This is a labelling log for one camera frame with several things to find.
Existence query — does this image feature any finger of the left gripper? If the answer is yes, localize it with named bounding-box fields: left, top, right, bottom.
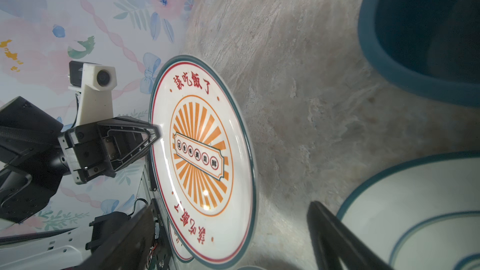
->
left=96, top=116, right=161, bottom=173

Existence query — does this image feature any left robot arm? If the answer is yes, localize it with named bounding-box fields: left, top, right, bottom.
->
left=1, top=96, right=160, bottom=223

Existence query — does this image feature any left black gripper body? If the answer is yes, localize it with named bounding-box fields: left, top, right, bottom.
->
left=58, top=123, right=116, bottom=185

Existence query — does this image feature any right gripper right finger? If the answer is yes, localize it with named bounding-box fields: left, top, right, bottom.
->
left=307, top=201, right=391, bottom=270

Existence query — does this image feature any orange sunburst plate top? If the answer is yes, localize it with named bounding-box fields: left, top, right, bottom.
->
left=149, top=54, right=259, bottom=269

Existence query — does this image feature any orange sunburst plate bottom left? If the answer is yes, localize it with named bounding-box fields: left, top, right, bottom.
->
left=169, top=222, right=194, bottom=263

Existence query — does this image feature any white flower-outline plate centre right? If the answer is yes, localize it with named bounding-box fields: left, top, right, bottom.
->
left=337, top=151, right=480, bottom=270

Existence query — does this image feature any orange sunburst plate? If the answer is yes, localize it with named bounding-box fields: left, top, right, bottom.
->
left=169, top=222, right=194, bottom=263
left=149, top=54, right=259, bottom=269

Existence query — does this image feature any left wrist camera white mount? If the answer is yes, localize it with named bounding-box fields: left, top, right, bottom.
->
left=69, top=61, right=117, bottom=126

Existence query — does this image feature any teal plastic bin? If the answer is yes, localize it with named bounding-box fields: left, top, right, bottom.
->
left=357, top=0, right=480, bottom=107

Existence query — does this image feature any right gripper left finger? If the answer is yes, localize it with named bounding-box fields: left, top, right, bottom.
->
left=75, top=204, right=155, bottom=270

